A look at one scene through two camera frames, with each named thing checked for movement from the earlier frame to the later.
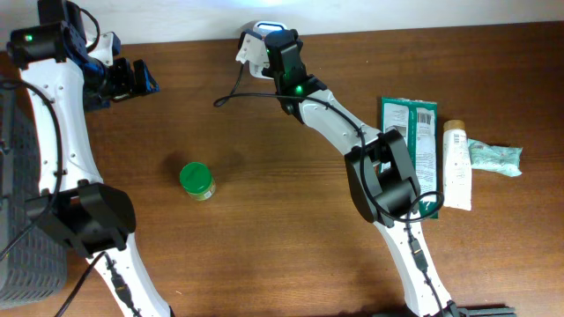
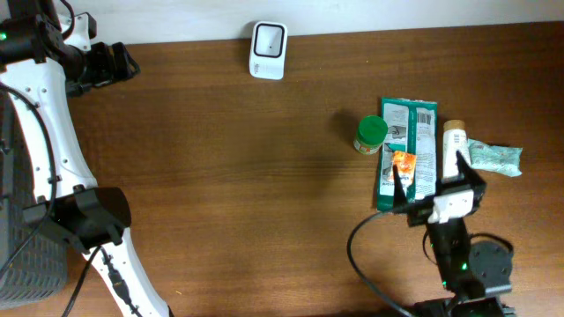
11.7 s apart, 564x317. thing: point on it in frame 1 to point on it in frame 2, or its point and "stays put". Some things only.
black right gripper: (270, 69) to (423, 206)
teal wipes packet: (501, 159) stays put
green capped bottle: (196, 180) to (371, 133)
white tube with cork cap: (456, 165) stays put
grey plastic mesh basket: (33, 265) stays put
